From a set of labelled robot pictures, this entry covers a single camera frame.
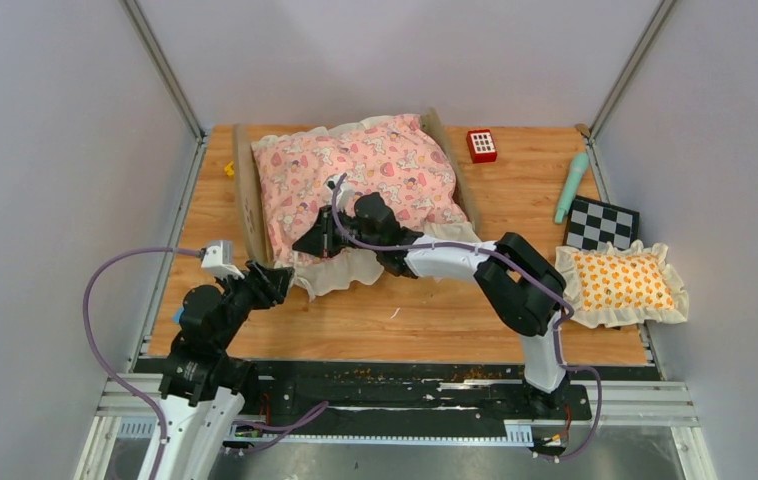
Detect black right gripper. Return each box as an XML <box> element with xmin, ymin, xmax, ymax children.
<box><xmin>293</xmin><ymin>205</ymin><xmax>382</xmax><ymax>260</ymax></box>

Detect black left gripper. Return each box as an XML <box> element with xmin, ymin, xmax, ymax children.
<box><xmin>215</xmin><ymin>258</ymin><xmax>296</xmax><ymax>348</ymax></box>

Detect wooden striped pet bed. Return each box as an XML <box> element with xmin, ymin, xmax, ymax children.
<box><xmin>231</xmin><ymin>106</ymin><xmax>482</xmax><ymax>266</ymax></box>

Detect pink unicorn drawstring bag blanket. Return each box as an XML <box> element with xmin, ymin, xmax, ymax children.
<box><xmin>252</xmin><ymin>113</ymin><xmax>478</xmax><ymax>299</ymax></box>

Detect orange duck print pillow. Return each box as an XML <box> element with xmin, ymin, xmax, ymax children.
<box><xmin>555</xmin><ymin>240</ymin><xmax>689</xmax><ymax>328</ymax></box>

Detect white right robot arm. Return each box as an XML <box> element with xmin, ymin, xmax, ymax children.
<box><xmin>293</xmin><ymin>193</ymin><xmax>573</xmax><ymax>418</ymax></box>

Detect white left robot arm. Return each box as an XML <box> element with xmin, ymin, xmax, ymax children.
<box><xmin>139</xmin><ymin>261</ymin><xmax>294</xmax><ymax>479</ymax></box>

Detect blue green grey block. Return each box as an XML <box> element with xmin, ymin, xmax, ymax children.
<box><xmin>172</xmin><ymin>308</ymin><xmax>184</xmax><ymax>325</ymax></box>

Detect red white grid block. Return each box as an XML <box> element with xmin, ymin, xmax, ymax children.
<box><xmin>466</xmin><ymin>129</ymin><xmax>498</xmax><ymax>164</ymax></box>

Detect mint green massager wand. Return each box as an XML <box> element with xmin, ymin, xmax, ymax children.
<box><xmin>554</xmin><ymin>152</ymin><xmax>590</xmax><ymax>224</ymax></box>

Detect black and silver chessboard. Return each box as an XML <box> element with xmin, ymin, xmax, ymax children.
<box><xmin>563</xmin><ymin>196</ymin><xmax>640</xmax><ymax>251</ymax></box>

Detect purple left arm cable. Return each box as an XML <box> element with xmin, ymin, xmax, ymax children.
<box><xmin>82</xmin><ymin>246</ymin><xmax>331</xmax><ymax>480</ymax></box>

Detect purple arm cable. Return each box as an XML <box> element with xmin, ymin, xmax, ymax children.
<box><xmin>82</xmin><ymin>246</ymin><xmax>331</xmax><ymax>480</ymax></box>
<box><xmin>329</xmin><ymin>173</ymin><xmax>604</xmax><ymax>463</ymax></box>

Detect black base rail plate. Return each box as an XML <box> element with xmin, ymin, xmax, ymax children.
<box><xmin>239</xmin><ymin>360</ymin><xmax>593</xmax><ymax>438</ymax></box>

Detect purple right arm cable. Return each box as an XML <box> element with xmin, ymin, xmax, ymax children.
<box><xmin>329</xmin><ymin>173</ymin><xmax>604</xmax><ymax>463</ymax></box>

